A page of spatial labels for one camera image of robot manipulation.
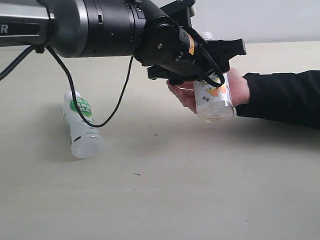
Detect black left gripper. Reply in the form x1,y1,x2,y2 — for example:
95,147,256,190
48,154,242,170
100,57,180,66
147,38,247,85

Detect clear bottle butterfly label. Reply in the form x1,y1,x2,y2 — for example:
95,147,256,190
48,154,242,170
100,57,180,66
193,31,237,124

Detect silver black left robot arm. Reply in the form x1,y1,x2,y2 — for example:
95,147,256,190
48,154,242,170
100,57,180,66
0,0,246,85

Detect black sleeved forearm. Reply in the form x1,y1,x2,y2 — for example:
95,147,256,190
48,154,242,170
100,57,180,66
236,70,320,130

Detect white bottle green label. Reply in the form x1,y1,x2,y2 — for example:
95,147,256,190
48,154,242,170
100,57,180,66
62,91,104,159

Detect person's open bare hand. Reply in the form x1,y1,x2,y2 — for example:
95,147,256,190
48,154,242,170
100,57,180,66
166,67,250,115

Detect black cable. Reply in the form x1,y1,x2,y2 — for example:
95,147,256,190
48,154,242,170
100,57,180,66
0,44,226,128

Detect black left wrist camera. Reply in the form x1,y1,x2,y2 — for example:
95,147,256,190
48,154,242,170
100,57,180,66
160,0,196,28

